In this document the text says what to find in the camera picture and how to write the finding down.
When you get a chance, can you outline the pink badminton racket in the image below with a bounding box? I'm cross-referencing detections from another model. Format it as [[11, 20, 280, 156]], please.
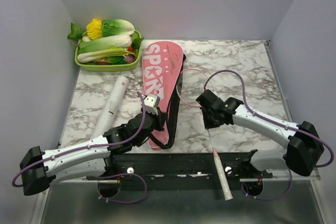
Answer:
[[176, 68, 233, 201]]

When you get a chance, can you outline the white shuttlecock tube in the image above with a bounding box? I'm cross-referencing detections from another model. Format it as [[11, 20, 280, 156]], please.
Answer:
[[90, 76, 129, 140]]

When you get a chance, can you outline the pink racket bag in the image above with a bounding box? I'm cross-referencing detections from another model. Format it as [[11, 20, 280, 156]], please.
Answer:
[[142, 41, 185, 151]]

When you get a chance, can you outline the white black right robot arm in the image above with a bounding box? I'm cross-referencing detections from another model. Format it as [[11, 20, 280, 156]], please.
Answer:
[[196, 90, 324, 178]]

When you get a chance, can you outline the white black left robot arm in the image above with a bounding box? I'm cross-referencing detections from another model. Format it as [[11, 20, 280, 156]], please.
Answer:
[[19, 112, 168, 196]]

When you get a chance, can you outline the green plastic basket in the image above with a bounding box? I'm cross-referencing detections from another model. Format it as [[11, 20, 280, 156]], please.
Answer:
[[75, 30, 143, 72]]

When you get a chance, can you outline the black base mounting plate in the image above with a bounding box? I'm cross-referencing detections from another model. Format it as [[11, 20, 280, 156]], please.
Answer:
[[54, 142, 274, 192]]

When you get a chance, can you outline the toy napa cabbage middle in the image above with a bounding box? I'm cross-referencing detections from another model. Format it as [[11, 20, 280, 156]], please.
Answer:
[[78, 35, 132, 54]]

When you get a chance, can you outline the toy napa cabbage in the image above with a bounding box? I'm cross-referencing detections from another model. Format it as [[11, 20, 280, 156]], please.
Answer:
[[102, 19, 135, 37], [78, 35, 132, 54]]

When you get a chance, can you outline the toy bok choy front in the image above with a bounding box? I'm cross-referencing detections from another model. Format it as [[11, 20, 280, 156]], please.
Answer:
[[77, 48, 134, 63]]

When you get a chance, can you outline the toy napa cabbage top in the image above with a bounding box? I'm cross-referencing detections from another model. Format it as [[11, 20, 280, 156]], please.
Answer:
[[102, 19, 135, 37]]

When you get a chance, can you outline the yellow toy flower vegetable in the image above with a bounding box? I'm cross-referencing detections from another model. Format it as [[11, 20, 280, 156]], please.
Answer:
[[86, 18, 103, 40]]

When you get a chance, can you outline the green toy leaf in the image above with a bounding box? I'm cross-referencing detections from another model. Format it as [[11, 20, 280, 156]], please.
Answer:
[[67, 23, 83, 46]]

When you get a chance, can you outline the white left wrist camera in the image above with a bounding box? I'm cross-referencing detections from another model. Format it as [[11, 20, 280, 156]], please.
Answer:
[[144, 94, 160, 115]]

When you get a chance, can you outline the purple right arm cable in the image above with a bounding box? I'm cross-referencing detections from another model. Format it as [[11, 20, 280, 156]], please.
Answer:
[[203, 69, 332, 200]]

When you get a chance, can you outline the aluminium frame rail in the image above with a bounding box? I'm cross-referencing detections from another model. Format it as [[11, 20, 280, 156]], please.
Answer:
[[240, 169, 321, 182]]

